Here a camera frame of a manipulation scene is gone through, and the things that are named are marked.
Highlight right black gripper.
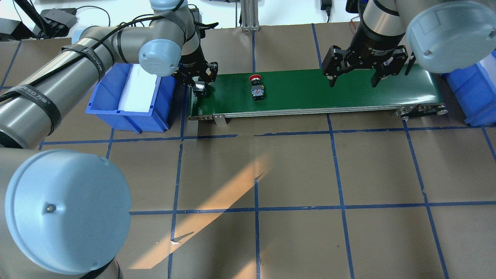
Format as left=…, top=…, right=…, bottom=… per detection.
left=322, top=27, right=409, bottom=87

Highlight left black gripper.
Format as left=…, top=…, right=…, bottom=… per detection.
left=172, top=45, right=219, bottom=86

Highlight red push button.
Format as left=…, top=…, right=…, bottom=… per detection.
left=249, top=74, right=265, bottom=101

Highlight yellow push button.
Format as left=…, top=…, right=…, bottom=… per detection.
left=192, top=81, right=209, bottom=97

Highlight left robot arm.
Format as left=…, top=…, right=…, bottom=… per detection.
left=1, top=0, right=200, bottom=279

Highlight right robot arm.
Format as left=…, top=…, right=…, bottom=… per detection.
left=322, top=0, right=496, bottom=87

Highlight green conveyor belt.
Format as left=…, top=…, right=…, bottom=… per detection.
left=187, top=65, right=448, bottom=125

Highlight white foam pad left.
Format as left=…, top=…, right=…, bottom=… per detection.
left=117, top=64, right=158, bottom=113

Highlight left blue bin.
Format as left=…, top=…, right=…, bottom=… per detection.
left=86, top=64, right=177, bottom=134

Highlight blue bin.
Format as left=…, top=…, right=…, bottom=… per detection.
left=443, top=52, right=496, bottom=126
left=86, top=64, right=177, bottom=134

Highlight right blue bin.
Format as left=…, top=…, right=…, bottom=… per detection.
left=443, top=52, right=496, bottom=126

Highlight black device box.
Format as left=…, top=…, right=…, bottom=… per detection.
left=33, top=8, right=77, bottom=39

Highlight aluminium profile post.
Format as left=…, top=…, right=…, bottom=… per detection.
left=240, top=0, right=260, bottom=32

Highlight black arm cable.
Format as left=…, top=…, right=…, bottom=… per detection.
left=0, top=14, right=167, bottom=103

